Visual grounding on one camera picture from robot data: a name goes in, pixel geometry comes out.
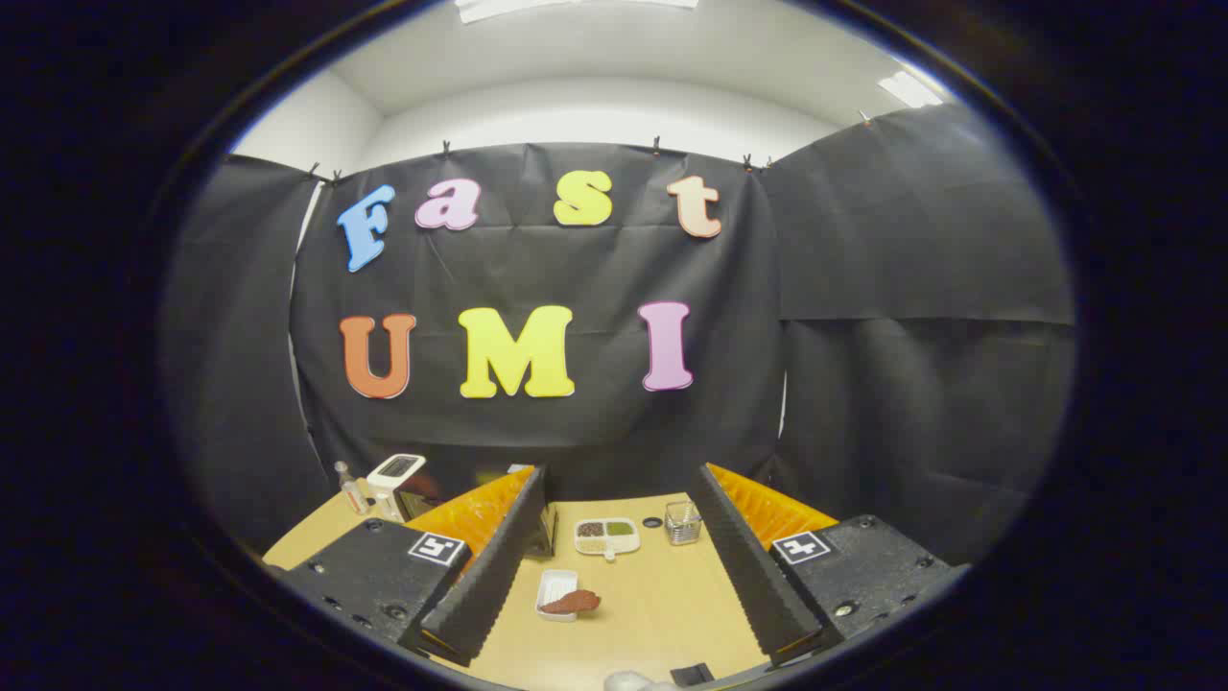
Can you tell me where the brown grilled meat piece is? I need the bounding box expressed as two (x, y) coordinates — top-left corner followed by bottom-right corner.
(539, 589), (602, 616)

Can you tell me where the ceiling light panel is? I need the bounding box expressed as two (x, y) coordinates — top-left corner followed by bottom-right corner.
(878, 69), (946, 108)
(456, 0), (701, 22)

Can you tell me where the metal wire basket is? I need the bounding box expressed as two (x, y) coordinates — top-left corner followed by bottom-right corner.
(664, 499), (703, 546)

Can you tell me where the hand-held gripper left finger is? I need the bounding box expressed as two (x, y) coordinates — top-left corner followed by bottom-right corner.
(272, 465), (550, 667)

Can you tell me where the white rectangular tray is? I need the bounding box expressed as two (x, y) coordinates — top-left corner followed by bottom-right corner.
(535, 569), (580, 623)

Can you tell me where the clear bottle with orange label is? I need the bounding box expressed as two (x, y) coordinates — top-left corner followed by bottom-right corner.
(334, 461), (370, 516)

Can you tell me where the black toaster oven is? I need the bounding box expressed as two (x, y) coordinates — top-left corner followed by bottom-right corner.
(395, 465), (559, 561)

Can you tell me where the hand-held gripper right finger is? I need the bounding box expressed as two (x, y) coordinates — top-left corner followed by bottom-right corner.
(685, 463), (970, 668)

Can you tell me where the white divided dish with grains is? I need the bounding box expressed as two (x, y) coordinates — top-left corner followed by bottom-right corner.
(574, 518), (642, 561)

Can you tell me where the white slot toaster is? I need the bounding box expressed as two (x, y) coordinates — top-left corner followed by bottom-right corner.
(366, 453), (428, 519)

